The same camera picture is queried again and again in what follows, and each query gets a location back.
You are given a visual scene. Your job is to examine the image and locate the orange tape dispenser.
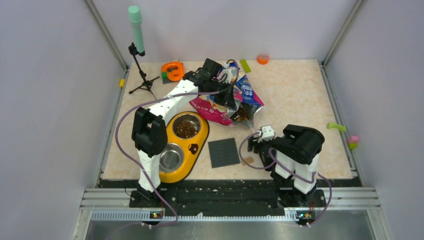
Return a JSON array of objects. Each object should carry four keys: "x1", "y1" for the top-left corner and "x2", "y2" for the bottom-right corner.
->
[{"x1": 161, "y1": 61, "x2": 185, "y2": 84}]

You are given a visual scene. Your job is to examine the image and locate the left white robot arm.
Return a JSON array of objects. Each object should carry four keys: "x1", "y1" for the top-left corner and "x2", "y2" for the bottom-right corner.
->
[{"x1": 131, "y1": 58, "x2": 240, "y2": 207}]

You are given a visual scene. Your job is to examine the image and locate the dark grey square baseplate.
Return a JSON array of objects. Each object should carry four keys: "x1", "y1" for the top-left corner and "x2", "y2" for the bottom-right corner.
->
[{"x1": 208, "y1": 138, "x2": 240, "y2": 169}]

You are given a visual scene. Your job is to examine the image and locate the pink pet food bag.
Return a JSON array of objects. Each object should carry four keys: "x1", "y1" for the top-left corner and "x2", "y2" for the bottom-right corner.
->
[{"x1": 189, "y1": 62, "x2": 264, "y2": 128}]

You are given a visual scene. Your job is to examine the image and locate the yellow clip on frame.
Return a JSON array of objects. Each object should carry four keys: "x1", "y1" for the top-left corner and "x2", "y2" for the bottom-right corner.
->
[{"x1": 119, "y1": 78, "x2": 125, "y2": 88}]

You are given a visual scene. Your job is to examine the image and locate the green bone toy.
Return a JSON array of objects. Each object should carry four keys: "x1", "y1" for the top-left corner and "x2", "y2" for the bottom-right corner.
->
[{"x1": 327, "y1": 122, "x2": 347, "y2": 133}]

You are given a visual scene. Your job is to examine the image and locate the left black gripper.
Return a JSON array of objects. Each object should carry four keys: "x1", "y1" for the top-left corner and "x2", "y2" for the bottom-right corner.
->
[{"x1": 206, "y1": 78, "x2": 236, "y2": 110}]

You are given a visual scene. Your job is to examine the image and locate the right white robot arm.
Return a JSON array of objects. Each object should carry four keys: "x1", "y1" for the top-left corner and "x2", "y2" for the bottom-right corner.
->
[{"x1": 246, "y1": 124, "x2": 325, "y2": 206}]

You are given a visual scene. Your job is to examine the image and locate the green microphone on tripod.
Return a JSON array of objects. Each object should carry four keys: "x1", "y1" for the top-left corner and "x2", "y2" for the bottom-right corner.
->
[{"x1": 128, "y1": 5, "x2": 159, "y2": 100}]

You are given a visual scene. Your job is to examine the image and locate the orange semicircle container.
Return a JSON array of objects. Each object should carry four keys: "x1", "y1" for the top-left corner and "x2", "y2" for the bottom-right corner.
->
[{"x1": 256, "y1": 54, "x2": 270, "y2": 65}]

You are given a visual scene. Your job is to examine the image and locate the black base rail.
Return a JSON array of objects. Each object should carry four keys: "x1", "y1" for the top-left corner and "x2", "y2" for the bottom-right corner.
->
[{"x1": 98, "y1": 178, "x2": 361, "y2": 217}]

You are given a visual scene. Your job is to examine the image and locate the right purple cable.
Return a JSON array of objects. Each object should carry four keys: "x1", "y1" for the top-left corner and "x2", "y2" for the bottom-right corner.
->
[{"x1": 238, "y1": 131, "x2": 333, "y2": 227}]

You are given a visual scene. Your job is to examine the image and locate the pink green toy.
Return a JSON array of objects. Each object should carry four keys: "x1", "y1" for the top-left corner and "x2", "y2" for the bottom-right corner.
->
[{"x1": 346, "y1": 135, "x2": 361, "y2": 150}]

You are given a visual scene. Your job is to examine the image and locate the small wooden block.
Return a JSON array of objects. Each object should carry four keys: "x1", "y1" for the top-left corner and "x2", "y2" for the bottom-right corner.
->
[{"x1": 240, "y1": 157, "x2": 254, "y2": 166}]

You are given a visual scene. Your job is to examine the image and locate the green lego brick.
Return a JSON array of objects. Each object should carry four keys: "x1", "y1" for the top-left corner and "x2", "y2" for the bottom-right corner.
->
[{"x1": 239, "y1": 59, "x2": 252, "y2": 73}]

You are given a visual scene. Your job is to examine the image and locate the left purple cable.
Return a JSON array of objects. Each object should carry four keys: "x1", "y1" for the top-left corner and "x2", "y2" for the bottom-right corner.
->
[{"x1": 113, "y1": 58, "x2": 240, "y2": 229}]

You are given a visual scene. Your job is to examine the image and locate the yellow double pet bowl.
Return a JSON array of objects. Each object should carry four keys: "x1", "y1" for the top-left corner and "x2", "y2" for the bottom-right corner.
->
[{"x1": 159, "y1": 111, "x2": 210, "y2": 184}]

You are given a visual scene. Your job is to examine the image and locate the purple cable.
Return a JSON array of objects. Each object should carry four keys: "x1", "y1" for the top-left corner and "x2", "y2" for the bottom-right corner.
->
[
  {"x1": 238, "y1": 131, "x2": 333, "y2": 227},
  {"x1": 113, "y1": 58, "x2": 240, "y2": 229}
]

